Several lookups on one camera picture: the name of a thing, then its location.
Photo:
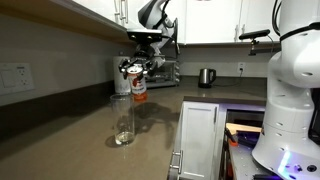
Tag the white upper cabinets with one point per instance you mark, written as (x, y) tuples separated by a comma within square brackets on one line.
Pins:
[(210, 20)]

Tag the orange-capped drink bottle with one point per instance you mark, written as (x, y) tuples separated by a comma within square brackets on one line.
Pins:
[(138, 86)]

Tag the silver toaster oven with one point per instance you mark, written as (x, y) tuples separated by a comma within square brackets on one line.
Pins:
[(170, 75)]

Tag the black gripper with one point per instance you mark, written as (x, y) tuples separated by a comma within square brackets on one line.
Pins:
[(145, 52)]

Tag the white wall outlet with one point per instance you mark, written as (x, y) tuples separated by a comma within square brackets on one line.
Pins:
[(239, 64)]

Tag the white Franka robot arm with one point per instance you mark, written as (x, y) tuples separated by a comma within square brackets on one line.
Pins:
[(293, 100)]

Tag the white paper towel roll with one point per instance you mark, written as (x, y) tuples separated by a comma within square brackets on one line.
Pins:
[(118, 83)]

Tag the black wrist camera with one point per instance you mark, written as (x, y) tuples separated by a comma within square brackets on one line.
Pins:
[(143, 35)]

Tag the tall clear drinking glass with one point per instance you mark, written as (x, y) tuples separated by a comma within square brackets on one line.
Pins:
[(122, 120)]

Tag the white perforated robot table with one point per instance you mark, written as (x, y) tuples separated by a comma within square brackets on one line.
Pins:
[(243, 163)]

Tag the white switch outlet plate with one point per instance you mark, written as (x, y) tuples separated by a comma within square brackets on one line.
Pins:
[(15, 80)]

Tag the wooden board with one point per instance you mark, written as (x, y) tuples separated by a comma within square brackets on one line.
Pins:
[(243, 128)]

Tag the white cabinet door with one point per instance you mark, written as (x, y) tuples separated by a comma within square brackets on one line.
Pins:
[(198, 140)]

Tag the grey lower cabinet run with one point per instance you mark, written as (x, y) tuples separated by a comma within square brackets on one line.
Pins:
[(175, 133)]

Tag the steel electric kettle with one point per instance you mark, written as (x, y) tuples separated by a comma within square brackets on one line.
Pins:
[(206, 78)]

